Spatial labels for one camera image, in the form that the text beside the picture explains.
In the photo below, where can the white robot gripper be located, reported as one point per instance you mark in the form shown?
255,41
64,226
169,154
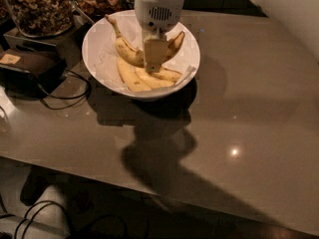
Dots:
159,12

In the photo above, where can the large glass jar of nuts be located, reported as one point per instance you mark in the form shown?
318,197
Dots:
41,18

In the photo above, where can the bottom right yellow banana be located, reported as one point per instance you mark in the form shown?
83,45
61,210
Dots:
167,74

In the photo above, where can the left long yellow banana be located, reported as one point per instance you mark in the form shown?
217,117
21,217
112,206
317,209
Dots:
130,78

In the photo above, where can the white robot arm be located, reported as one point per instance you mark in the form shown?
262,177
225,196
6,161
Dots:
300,17

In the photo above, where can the black device with label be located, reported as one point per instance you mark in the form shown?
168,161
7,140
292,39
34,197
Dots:
32,74

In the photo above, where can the white ceramic bowl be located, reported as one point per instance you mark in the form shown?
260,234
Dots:
99,47

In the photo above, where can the dark metal jar stand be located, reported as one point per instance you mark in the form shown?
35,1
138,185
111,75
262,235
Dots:
67,45

